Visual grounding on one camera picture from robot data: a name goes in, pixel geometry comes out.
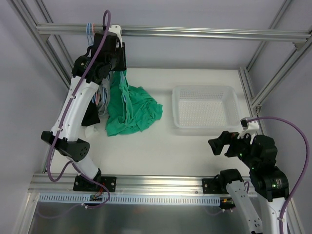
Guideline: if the green tank top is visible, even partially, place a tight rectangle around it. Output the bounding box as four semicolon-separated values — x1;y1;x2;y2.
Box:
106;72;163;137

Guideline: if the light blue wire hanger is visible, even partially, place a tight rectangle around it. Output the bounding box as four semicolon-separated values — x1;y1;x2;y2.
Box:
119;71;129;103

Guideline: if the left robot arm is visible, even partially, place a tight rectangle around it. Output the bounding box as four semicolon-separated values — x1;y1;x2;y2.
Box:
41;31;126;191

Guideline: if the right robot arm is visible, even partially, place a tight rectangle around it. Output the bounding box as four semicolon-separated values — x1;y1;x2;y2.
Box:
207;131;289;234

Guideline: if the grey tank top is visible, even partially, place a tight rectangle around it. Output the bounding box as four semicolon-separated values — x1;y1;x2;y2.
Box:
97;74;112;116

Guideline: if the black tank top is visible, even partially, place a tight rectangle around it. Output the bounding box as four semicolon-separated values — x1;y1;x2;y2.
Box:
81;102;100;127

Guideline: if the white perforated plastic basket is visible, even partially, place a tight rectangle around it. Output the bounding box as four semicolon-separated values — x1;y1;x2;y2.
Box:
172;85;241;130

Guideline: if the white cloth scrap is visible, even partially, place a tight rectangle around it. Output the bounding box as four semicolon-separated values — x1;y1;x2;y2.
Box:
84;125;98;139

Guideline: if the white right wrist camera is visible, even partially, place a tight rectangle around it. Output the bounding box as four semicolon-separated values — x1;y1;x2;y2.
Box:
237;117;260;139

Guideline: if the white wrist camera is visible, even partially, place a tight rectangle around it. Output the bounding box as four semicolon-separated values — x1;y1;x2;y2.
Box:
108;25;123;48
237;117;260;139

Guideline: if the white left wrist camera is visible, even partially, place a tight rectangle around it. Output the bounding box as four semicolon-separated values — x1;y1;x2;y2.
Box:
108;25;123;48

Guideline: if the black right base bracket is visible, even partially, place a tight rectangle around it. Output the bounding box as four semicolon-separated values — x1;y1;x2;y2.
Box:
202;177;222;194

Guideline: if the black base bracket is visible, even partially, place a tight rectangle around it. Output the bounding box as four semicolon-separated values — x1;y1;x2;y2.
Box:
202;177;222;194
73;175;117;192

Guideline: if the aluminium frame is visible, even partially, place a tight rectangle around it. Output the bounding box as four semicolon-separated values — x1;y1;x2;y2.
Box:
7;0;312;234

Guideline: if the aluminium hanging rail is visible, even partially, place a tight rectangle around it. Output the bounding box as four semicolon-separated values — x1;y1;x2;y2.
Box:
36;23;312;43

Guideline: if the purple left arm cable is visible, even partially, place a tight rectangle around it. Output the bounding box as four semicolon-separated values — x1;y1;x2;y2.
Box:
46;9;113;209

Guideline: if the black left base bracket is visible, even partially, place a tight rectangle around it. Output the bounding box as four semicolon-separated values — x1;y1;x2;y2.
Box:
73;175;117;192

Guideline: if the front aluminium rail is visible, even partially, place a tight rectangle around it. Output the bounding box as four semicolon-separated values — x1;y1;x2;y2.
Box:
28;174;203;196

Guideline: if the white slotted cable duct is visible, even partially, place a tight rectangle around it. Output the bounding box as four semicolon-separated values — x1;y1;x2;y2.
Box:
38;193;221;206

